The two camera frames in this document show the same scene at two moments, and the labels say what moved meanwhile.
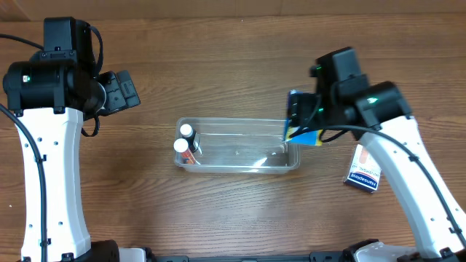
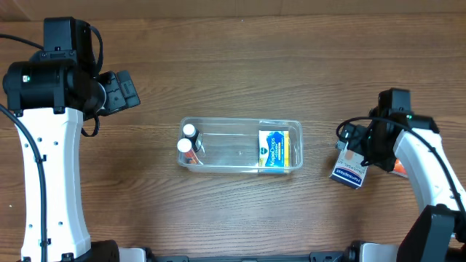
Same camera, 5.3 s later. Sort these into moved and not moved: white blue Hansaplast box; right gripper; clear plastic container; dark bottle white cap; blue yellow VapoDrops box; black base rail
Moved: right gripper; blue yellow VapoDrops box; white blue Hansaplast box; dark bottle white cap
Not moved: black base rail; clear plastic container
